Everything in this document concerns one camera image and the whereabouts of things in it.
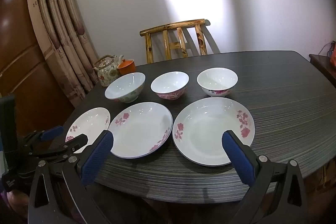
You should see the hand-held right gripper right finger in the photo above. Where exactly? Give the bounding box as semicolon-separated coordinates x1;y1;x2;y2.
222;130;308;224

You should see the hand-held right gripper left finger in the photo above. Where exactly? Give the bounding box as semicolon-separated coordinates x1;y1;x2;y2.
28;130;114;224

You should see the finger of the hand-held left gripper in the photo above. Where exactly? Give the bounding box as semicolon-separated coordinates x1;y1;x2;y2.
22;125;65;152
29;134;89;163

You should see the small floral plate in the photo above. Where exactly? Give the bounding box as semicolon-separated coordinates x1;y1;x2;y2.
65;107;111;154

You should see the large blue-rimmed floral plate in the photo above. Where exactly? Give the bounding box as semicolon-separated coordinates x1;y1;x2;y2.
172;97;255;167

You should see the medium blue-rimmed floral plate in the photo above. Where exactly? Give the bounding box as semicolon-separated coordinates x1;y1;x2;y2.
107;102;173;160

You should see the white bowl with pink flowers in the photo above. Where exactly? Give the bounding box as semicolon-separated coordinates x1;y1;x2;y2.
197;68;239;97

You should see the pink floral bowl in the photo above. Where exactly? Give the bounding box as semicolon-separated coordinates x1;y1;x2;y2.
150;71;190;101

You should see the brown wooden door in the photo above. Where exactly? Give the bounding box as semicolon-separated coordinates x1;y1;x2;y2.
0;0;76;140

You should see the floral ceramic teapot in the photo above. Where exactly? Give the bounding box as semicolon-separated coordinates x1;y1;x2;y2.
93;54;125;88

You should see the orange lidded cup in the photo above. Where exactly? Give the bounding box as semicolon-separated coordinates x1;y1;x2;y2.
117;59;136;76

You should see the beige patterned curtain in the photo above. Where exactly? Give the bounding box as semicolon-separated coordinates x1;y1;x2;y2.
26;0;102;109

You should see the dark wooden side table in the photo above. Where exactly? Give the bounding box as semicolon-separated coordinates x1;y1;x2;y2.
309;54;336;86

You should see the wooden chair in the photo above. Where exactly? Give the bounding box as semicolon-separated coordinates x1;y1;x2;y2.
139;18;212;64

